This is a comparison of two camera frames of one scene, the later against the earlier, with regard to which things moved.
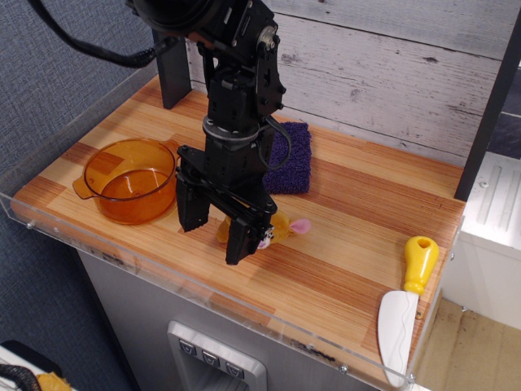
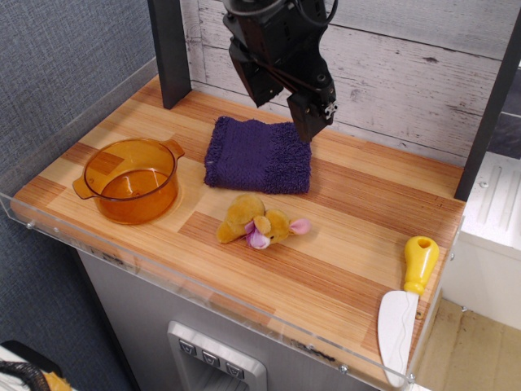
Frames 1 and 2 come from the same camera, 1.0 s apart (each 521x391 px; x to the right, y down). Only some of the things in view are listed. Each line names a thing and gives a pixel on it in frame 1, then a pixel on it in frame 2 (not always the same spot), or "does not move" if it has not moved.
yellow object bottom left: (51, 381) does not move
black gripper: (234, 172) to (276, 48)
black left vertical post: (174, 69) does not move
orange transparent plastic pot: (133, 180) does not move
